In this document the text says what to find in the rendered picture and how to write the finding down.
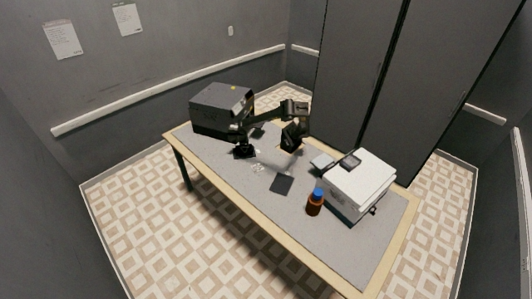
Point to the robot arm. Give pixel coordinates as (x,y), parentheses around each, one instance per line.
(285,111)

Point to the white multi-well plate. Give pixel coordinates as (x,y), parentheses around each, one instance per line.
(322,161)

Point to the brown bottle with blue cap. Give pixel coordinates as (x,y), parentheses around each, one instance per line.
(314,205)

